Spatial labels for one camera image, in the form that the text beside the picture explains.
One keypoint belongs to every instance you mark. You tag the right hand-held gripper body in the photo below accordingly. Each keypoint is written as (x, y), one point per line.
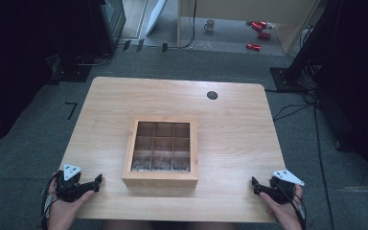
(282, 190)

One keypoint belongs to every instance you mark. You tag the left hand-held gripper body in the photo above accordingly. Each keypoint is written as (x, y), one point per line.
(67, 187)

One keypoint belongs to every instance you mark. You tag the person's right hand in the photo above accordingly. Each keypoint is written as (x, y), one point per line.
(282, 215)

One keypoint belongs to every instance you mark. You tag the person's left hand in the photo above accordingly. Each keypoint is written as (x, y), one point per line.
(64, 212)

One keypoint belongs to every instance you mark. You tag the wooden box with glass lid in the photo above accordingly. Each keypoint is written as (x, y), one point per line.
(161, 180)

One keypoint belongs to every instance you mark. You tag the black angled tape mark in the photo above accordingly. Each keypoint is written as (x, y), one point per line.
(72, 108)

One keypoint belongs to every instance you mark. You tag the black round table grommet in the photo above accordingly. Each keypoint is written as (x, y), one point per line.
(212, 95)

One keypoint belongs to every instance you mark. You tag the black stand base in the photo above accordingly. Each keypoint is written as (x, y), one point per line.
(72, 72)

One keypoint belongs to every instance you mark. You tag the red metal part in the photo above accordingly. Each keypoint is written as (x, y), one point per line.
(264, 35)
(258, 25)
(253, 47)

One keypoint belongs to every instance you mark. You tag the black tape strip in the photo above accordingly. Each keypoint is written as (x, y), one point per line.
(165, 47)
(126, 45)

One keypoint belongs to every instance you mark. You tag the black monitor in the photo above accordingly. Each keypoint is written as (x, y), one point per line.
(110, 22)

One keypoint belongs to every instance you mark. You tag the grey mug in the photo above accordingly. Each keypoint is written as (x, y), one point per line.
(209, 25)

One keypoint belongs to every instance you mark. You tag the white board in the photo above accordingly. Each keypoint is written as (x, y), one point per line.
(156, 14)

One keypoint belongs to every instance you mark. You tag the black stand with base plate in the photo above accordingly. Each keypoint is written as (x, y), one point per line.
(292, 76)

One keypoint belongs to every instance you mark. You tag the light wooden shelf frame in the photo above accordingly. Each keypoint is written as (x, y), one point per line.
(297, 32)

